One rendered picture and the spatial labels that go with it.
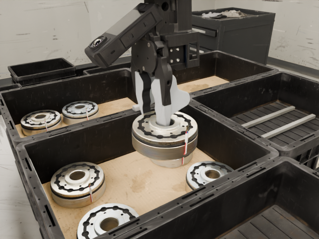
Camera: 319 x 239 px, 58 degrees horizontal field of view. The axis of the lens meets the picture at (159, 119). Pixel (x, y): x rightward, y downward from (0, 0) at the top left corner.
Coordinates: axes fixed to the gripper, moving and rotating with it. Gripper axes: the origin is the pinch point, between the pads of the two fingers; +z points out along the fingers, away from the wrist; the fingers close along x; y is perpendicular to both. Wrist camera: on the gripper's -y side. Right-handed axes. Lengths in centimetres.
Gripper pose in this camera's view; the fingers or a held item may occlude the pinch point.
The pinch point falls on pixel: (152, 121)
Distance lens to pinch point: 48.0
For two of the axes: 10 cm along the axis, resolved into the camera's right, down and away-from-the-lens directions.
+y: 8.4, -2.5, 4.9
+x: -5.5, -2.9, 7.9
